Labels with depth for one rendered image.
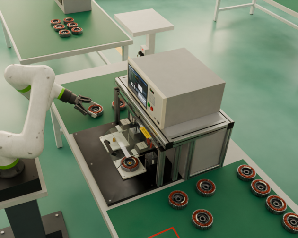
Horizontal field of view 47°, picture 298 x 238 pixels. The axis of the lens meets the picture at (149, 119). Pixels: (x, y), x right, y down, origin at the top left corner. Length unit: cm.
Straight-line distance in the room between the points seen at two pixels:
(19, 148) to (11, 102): 223
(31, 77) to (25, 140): 36
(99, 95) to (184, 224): 127
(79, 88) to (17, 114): 124
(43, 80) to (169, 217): 101
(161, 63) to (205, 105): 36
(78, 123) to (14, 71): 65
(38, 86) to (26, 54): 142
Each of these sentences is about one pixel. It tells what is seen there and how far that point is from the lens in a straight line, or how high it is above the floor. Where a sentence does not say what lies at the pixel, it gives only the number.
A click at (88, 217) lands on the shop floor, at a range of 284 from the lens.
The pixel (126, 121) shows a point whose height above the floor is 92.
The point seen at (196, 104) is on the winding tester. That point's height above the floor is 122.
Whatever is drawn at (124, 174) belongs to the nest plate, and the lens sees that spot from 205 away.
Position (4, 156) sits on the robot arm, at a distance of 194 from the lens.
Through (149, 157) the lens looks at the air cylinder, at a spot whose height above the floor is 82.
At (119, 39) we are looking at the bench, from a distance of 353.
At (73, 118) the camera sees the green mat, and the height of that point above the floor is 75.
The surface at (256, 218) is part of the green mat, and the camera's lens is 203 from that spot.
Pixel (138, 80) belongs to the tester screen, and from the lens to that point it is 195.
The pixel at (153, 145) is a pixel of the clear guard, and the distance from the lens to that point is 182.
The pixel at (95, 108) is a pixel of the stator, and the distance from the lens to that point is 256.
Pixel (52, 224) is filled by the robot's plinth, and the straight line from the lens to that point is 283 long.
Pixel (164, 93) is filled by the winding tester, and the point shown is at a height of 132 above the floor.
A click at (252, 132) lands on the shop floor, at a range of 372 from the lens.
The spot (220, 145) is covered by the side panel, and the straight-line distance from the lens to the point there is 207.
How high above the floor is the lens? 232
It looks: 39 degrees down
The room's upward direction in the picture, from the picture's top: 3 degrees clockwise
